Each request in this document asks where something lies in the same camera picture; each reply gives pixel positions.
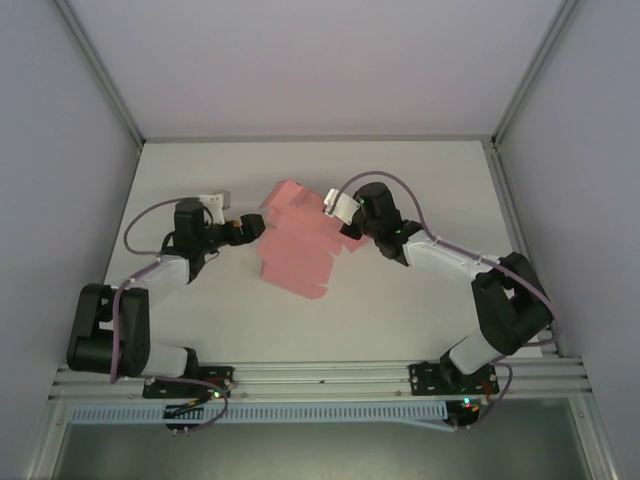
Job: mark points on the pink paper box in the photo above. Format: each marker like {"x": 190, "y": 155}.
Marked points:
{"x": 295, "y": 250}

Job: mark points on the aluminium frame post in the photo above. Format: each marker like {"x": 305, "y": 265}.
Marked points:
{"x": 537, "y": 70}
{"x": 102, "y": 75}

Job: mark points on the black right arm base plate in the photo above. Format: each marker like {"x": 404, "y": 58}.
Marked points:
{"x": 425, "y": 377}

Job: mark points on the aluminium side rail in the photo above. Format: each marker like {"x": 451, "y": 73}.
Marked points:
{"x": 515, "y": 210}

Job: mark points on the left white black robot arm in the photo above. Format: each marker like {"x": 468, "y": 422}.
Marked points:
{"x": 132, "y": 325}

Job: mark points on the aluminium mounting rail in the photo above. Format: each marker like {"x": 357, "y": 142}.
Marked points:
{"x": 320, "y": 372}

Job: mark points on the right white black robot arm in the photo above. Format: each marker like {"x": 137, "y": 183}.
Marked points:
{"x": 505, "y": 320}

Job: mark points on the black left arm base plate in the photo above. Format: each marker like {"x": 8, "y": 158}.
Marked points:
{"x": 220, "y": 374}

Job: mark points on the aluminium frame crossbar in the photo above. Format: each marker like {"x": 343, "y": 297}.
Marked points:
{"x": 320, "y": 139}

